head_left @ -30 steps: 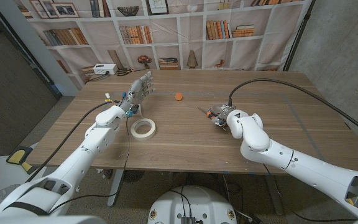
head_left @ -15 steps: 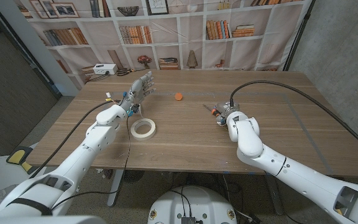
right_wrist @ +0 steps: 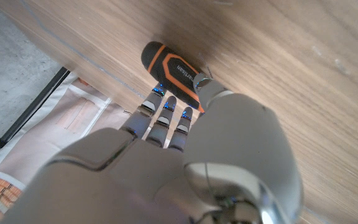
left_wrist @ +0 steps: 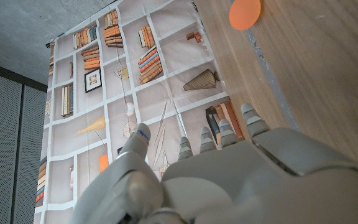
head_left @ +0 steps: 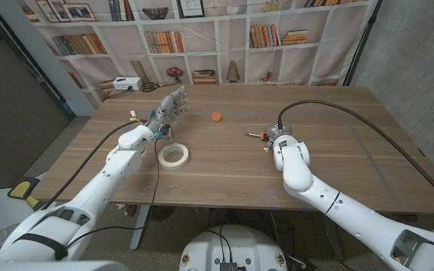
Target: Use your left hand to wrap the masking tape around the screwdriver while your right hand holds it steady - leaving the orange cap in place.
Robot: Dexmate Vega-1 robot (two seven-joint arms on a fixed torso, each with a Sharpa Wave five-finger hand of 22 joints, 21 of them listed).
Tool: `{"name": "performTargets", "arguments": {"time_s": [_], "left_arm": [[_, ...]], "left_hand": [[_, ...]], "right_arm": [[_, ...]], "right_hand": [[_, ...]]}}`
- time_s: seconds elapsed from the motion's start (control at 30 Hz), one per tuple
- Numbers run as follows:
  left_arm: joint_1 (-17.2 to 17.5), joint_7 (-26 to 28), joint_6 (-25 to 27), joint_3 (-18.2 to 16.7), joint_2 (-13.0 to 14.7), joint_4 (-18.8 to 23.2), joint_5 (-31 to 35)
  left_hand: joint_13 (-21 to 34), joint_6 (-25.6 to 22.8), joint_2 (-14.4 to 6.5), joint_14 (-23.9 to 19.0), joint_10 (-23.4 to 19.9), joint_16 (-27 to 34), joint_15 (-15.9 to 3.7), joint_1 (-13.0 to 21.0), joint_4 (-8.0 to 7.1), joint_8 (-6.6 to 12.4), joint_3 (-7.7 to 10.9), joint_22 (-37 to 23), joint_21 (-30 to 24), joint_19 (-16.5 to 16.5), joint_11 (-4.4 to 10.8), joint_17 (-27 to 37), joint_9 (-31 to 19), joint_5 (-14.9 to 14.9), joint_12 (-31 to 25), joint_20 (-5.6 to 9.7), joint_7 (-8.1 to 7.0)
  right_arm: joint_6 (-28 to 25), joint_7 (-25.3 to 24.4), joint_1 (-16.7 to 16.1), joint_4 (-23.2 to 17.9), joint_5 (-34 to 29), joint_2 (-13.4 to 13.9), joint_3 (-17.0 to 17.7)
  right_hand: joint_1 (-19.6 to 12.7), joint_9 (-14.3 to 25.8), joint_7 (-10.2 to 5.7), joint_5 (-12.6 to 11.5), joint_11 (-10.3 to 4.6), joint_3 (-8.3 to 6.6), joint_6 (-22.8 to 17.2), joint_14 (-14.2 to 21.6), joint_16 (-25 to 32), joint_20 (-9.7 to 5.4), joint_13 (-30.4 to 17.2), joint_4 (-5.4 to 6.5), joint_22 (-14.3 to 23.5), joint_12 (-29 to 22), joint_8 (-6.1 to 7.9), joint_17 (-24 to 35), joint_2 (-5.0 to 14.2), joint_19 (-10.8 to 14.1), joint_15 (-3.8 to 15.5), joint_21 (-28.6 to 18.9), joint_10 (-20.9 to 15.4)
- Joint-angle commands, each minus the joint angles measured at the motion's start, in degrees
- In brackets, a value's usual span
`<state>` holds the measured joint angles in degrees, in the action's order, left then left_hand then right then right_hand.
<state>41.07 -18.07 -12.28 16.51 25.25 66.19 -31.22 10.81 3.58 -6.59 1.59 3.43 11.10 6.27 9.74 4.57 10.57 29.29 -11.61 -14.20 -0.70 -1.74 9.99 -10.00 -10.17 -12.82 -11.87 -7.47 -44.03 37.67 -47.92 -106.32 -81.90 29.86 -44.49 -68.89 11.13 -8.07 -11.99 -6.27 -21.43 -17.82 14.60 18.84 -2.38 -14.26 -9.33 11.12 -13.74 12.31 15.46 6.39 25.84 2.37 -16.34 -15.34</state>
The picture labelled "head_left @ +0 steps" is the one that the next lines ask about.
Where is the cream masking tape roll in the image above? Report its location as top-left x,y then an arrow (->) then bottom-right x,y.
157,142 -> 190,171

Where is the printed bookshelf backdrop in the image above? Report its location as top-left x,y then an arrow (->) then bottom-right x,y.
15,0 -> 380,111

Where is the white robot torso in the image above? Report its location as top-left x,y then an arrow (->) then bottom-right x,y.
179,224 -> 289,271

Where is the black orange screwdriver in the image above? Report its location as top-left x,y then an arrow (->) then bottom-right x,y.
244,131 -> 267,142

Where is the yellow black tool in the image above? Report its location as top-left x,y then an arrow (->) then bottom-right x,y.
7,176 -> 41,208

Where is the black ribbed round object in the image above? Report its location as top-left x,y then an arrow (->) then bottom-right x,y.
148,206 -> 176,222

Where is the white power strip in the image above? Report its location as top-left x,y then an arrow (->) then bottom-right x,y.
112,77 -> 143,91

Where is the black backdrop stand pole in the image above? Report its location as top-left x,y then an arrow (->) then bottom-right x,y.
343,0 -> 384,87

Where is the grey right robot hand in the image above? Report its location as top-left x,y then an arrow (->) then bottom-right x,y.
260,123 -> 294,154

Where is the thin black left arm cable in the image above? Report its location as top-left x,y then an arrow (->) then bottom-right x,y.
65,138 -> 161,249

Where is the black power strip cord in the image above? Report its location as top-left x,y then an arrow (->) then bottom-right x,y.
105,87 -> 134,100

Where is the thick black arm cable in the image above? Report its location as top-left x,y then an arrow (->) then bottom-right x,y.
276,99 -> 434,215
39,119 -> 145,212

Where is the grey table leg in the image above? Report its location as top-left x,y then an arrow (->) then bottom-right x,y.
320,221 -> 345,261
129,205 -> 152,251

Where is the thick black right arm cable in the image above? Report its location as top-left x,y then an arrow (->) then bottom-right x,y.
276,99 -> 434,215

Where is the black coiled cable bundle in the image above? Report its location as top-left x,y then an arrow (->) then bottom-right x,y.
140,81 -> 165,93

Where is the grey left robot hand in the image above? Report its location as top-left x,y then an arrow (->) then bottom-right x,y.
147,85 -> 191,140

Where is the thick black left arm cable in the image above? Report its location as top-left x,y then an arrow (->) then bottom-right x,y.
39,119 -> 145,212

